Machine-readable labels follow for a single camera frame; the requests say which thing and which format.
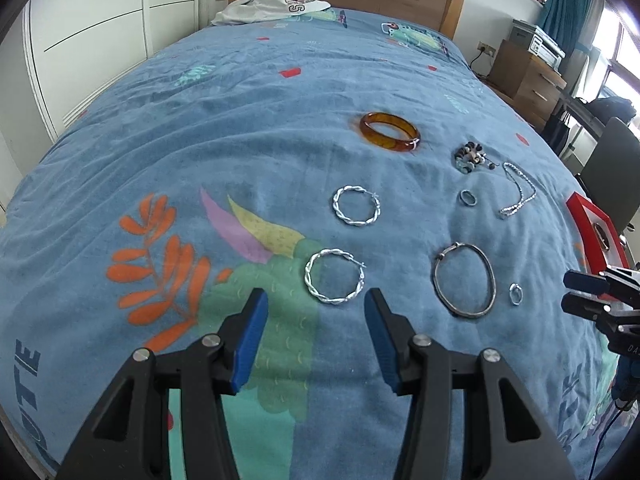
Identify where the brown tortoise bangle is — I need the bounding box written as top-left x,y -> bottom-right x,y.
592,223 -> 611,252

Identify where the thin silver bangle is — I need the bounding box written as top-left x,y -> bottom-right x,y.
432,242 -> 497,321

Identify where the twisted silver hoop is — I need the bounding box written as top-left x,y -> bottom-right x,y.
332,185 -> 381,228
303,248 -> 367,306

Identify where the dark beaded charm bracelet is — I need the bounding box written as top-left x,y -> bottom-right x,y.
452,141 -> 500,175

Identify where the amber bangle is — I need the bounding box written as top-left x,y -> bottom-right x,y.
359,112 -> 421,153

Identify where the red jewelry box tray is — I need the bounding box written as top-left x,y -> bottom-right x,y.
566,192 -> 629,273

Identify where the dark grey chair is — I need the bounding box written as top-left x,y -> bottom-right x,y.
578,117 -> 640,234

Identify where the navy tote bag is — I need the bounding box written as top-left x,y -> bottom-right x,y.
541,110 -> 570,156

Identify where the dark backpack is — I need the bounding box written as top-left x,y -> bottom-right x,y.
586,96 -> 637,125

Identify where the wooden drawer chest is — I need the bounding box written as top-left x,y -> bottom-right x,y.
486,40 -> 566,131

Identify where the blue patterned bed cover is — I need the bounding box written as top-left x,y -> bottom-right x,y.
1,10 -> 629,479

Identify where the white printer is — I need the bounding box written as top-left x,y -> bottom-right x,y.
509,20 -> 565,72

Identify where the teal curtain right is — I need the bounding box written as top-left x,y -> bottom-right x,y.
537,0 -> 591,54

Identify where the white garment on bed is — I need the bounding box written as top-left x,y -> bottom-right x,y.
212,0 -> 331,26

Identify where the white wardrobe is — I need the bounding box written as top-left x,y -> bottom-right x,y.
22,0 -> 198,140

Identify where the wall socket with cable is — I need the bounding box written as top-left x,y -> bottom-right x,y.
469,41 -> 497,67

